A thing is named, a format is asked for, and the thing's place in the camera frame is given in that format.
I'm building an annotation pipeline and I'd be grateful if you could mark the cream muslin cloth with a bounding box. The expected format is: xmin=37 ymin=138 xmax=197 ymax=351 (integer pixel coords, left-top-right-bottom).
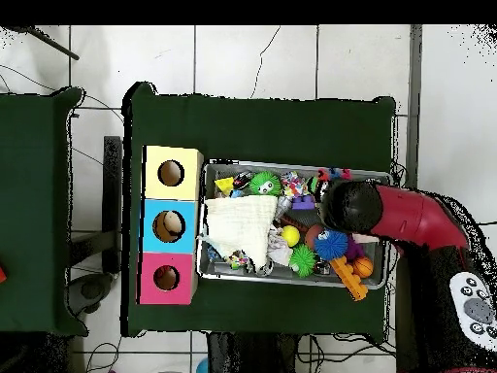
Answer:
xmin=201 ymin=193 xmax=280 ymax=273

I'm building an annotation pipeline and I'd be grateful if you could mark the pink blue fuzzy caterpillar toy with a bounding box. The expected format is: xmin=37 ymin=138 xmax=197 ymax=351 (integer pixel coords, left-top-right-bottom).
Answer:
xmin=315 ymin=167 xmax=353 ymax=183

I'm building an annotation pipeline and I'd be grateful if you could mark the blue spiky ball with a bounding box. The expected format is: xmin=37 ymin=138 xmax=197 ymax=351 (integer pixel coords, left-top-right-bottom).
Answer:
xmin=313 ymin=228 xmax=349 ymax=262

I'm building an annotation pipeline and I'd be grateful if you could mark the orange plastic toy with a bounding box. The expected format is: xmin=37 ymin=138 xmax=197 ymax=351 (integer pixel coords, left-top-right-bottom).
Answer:
xmin=329 ymin=254 xmax=369 ymax=302

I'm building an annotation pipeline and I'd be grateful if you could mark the wooden box with three holes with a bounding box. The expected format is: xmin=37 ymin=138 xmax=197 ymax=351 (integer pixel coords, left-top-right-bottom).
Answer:
xmin=136 ymin=145 xmax=205 ymax=306

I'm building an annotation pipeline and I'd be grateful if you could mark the green spiky toy with eyes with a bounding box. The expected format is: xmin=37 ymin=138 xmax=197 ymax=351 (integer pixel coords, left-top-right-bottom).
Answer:
xmin=248 ymin=171 xmax=282 ymax=196

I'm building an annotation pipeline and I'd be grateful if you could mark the yellow cheese wedge toy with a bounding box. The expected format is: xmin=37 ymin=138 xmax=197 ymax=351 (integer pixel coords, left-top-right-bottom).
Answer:
xmin=214 ymin=176 xmax=236 ymax=196

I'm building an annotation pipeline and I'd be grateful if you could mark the green spiky ball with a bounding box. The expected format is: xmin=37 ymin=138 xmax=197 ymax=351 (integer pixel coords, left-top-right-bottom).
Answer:
xmin=288 ymin=243 xmax=317 ymax=279

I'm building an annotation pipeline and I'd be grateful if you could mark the purple spiky ball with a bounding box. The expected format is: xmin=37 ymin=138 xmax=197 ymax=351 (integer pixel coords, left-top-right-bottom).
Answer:
xmin=345 ymin=236 xmax=366 ymax=262

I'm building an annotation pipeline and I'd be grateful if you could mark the small orange basketball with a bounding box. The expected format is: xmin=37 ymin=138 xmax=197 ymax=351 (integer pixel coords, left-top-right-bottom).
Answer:
xmin=351 ymin=255 xmax=375 ymax=280

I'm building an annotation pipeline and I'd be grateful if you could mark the black stand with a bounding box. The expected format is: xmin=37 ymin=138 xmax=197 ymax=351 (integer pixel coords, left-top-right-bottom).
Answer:
xmin=102 ymin=135 xmax=123 ymax=273

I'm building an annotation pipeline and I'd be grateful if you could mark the grey plastic base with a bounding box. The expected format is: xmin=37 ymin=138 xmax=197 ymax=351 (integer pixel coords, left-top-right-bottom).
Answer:
xmin=67 ymin=271 xmax=115 ymax=317

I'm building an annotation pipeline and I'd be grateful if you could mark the dark green side tablecloth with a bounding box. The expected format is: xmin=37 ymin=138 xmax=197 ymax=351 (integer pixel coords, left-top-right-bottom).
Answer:
xmin=0 ymin=85 xmax=88 ymax=336

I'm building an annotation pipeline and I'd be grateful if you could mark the dark thin rod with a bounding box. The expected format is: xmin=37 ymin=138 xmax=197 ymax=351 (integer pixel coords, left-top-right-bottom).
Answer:
xmin=11 ymin=24 xmax=81 ymax=62

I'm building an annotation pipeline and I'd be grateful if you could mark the multicolour rope toy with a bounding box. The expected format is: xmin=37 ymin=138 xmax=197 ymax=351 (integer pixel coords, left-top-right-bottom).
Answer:
xmin=280 ymin=170 xmax=311 ymax=199

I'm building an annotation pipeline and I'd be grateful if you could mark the shallow wire mesh bin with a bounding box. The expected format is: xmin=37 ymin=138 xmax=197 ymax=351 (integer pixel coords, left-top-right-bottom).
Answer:
xmin=195 ymin=157 xmax=392 ymax=290

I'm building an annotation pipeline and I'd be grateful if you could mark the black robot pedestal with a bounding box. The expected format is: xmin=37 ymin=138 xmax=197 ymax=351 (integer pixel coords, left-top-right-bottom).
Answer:
xmin=207 ymin=331 xmax=300 ymax=373

